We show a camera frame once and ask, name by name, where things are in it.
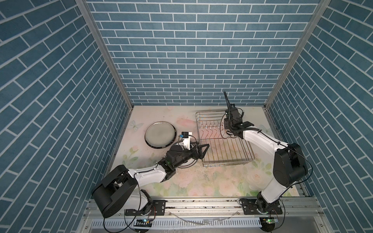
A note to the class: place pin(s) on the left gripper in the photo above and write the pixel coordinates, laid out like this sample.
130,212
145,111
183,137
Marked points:
198,155

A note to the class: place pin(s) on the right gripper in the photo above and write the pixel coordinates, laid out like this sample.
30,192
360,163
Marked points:
226,123

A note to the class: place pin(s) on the plain white deep plate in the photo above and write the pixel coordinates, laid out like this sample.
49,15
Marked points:
160,135

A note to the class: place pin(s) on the orange sunburst plate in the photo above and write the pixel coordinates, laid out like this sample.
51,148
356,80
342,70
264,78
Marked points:
191,162

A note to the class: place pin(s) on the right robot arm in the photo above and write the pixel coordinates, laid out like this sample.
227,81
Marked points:
289,163

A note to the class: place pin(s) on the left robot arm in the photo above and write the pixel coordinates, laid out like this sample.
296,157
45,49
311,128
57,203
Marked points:
121,187

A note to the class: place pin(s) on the metal wire dish rack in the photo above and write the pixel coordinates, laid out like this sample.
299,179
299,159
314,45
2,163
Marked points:
225,149

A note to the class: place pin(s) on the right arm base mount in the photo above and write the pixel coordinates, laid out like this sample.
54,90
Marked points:
259,207

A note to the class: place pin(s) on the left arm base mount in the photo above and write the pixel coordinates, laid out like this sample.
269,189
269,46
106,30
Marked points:
151,207

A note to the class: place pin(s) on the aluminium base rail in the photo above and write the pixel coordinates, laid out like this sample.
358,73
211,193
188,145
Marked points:
289,214

